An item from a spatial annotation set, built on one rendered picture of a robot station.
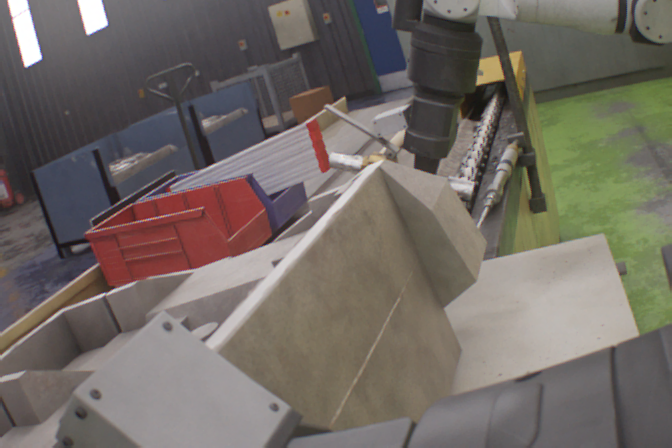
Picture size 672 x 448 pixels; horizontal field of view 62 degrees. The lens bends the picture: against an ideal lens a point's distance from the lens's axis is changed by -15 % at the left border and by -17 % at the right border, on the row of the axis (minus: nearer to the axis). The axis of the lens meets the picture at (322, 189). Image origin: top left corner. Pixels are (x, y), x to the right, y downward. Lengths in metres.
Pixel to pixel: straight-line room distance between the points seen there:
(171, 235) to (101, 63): 11.17
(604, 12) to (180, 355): 0.68
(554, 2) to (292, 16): 9.34
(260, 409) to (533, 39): 5.90
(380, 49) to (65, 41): 6.27
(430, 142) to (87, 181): 4.78
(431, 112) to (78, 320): 0.46
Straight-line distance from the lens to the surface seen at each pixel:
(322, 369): 0.38
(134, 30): 11.78
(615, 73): 6.10
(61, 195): 5.68
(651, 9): 0.75
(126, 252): 1.32
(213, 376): 0.16
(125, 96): 12.14
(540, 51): 6.03
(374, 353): 0.45
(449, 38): 0.75
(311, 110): 8.07
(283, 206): 1.39
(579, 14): 0.77
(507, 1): 0.82
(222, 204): 1.36
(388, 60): 9.88
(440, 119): 0.77
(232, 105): 7.85
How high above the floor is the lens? 1.13
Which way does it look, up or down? 13 degrees down
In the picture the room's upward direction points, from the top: 17 degrees counter-clockwise
